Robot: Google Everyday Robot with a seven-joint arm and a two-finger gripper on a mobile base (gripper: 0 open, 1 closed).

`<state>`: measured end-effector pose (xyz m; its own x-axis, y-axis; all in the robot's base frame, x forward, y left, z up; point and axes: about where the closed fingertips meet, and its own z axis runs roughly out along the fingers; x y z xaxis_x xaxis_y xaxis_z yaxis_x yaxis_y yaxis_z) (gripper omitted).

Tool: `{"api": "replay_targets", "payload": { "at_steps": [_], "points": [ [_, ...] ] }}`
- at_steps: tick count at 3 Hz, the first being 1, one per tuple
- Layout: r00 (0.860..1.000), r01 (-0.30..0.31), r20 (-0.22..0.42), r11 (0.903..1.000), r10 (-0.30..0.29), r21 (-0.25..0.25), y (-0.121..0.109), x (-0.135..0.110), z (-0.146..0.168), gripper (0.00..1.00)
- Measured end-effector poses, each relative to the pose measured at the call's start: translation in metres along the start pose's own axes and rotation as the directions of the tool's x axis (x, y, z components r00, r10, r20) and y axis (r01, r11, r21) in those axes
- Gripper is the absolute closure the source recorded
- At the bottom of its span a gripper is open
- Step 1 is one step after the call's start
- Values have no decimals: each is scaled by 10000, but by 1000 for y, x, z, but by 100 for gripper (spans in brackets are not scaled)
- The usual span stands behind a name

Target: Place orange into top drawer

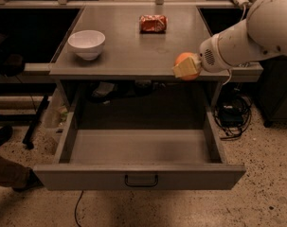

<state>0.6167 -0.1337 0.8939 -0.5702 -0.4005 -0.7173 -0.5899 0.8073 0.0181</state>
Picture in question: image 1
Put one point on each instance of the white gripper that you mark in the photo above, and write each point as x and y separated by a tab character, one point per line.
207	58

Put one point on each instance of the orange fruit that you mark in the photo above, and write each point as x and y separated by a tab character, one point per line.
182	58

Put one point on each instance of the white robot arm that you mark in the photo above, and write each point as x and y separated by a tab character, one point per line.
260	36

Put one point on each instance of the open grey top drawer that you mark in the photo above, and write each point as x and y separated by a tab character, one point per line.
170	133

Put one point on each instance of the crushed red soda can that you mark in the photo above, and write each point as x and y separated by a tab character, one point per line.
153	23

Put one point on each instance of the grey metal cabinet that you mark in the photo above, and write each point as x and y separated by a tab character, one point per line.
129	54

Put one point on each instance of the white ceramic bowl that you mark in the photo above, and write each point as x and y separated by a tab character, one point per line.
87	44

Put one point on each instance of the black shoe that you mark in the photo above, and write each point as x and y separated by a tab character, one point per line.
5	134
32	182

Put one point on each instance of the black shoe upper left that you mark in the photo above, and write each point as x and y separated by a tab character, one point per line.
5	134

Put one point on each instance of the person's leg brown trousers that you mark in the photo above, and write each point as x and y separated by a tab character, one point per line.
12	174

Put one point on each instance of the black drawer handle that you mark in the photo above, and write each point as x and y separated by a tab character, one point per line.
141	181

